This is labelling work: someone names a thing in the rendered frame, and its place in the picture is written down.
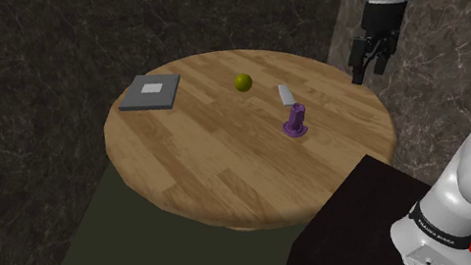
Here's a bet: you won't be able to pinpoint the purple-handled grey-bladed knife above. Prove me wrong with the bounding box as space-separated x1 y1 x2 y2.
275 80 312 141

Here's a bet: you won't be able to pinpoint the grey book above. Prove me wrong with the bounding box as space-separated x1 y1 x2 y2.
113 68 187 120

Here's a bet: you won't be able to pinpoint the yellow-green ball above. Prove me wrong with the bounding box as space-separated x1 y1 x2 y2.
233 71 256 95

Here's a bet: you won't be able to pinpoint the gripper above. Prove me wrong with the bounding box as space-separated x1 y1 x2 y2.
337 0 422 87

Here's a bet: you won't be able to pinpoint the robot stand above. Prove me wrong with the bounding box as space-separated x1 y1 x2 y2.
252 134 471 265

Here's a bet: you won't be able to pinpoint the round wooden table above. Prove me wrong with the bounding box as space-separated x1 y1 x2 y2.
91 22 411 256

